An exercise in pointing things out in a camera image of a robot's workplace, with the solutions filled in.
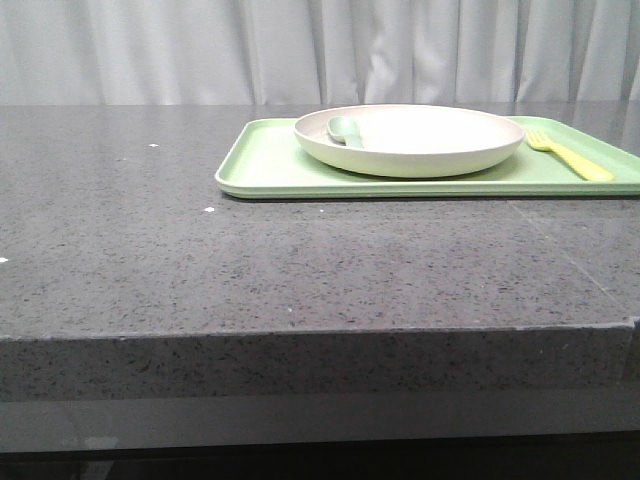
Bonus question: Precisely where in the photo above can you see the beige round plate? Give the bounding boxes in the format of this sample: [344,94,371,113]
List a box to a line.
[294,104,524,178]

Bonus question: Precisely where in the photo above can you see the yellow plastic fork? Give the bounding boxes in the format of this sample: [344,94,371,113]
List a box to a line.
[525,130,615,182]

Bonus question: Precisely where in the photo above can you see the light green plastic tray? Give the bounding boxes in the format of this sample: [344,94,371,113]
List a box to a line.
[215,116,639,199]

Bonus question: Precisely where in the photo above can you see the sage green plastic spoon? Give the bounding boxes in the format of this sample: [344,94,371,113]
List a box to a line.
[327,116,364,150]

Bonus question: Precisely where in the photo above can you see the grey pleated curtain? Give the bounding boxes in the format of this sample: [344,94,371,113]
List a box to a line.
[1,1,639,105]

